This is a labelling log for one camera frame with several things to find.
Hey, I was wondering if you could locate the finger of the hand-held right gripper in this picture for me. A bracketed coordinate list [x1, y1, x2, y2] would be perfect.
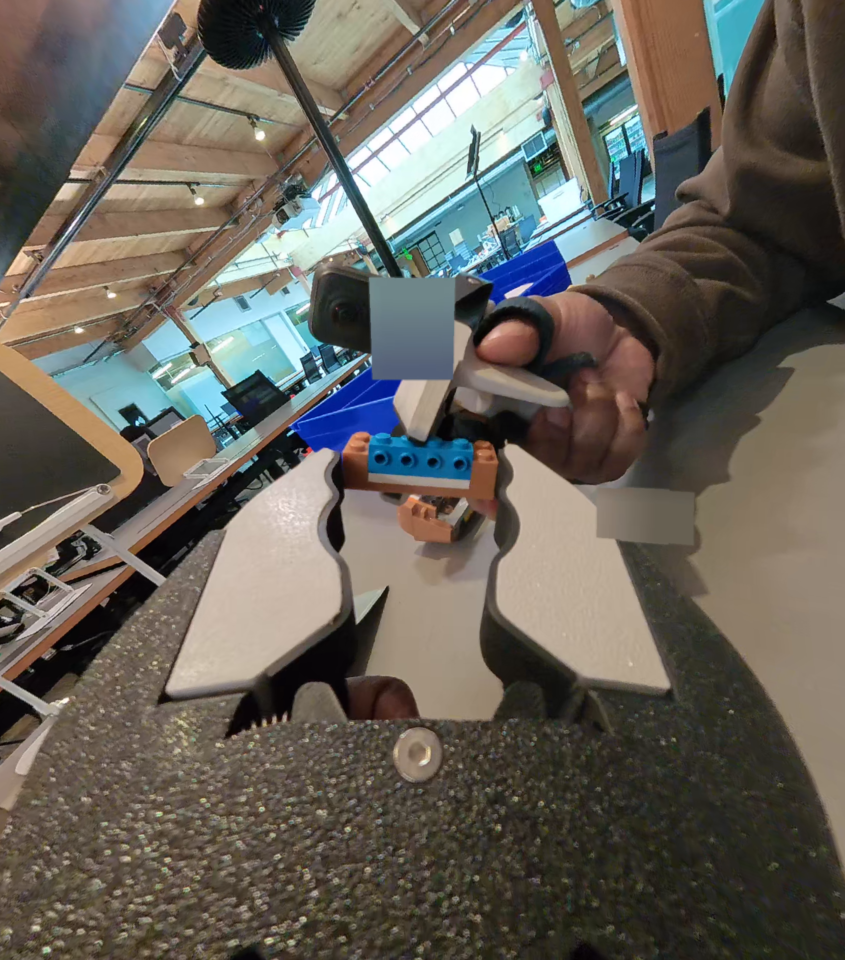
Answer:
[391, 377, 455, 445]

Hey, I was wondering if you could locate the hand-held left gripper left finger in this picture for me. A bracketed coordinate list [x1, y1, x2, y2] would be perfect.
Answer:
[164, 448, 361, 702]

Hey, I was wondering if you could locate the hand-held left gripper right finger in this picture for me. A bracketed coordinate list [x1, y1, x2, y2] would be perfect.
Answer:
[481, 447, 675, 704]

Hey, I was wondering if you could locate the brown white blue brick assembly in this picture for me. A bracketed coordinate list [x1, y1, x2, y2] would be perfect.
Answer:
[341, 432, 500, 500]

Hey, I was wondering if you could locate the person's right forearm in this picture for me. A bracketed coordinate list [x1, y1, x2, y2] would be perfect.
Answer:
[568, 0, 845, 410]

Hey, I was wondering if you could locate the row of black office chairs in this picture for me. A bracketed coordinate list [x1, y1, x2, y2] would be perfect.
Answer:
[295, 347, 354, 385]

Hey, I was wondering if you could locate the brown brick model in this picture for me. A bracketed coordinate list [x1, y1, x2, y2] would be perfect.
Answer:
[398, 491, 493, 546]

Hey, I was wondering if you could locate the long wooden table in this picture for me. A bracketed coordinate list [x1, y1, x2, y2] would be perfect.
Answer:
[55, 352, 394, 586]

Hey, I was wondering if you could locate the black music stand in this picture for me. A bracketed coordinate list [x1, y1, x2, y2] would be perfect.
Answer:
[466, 123, 496, 250]

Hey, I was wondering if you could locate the black floor lamp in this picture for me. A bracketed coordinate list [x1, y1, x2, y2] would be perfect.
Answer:
[197, 0, 406, 280]

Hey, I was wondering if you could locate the wood-edged black panel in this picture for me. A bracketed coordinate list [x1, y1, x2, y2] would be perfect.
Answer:
[0, 330, 145, 605]

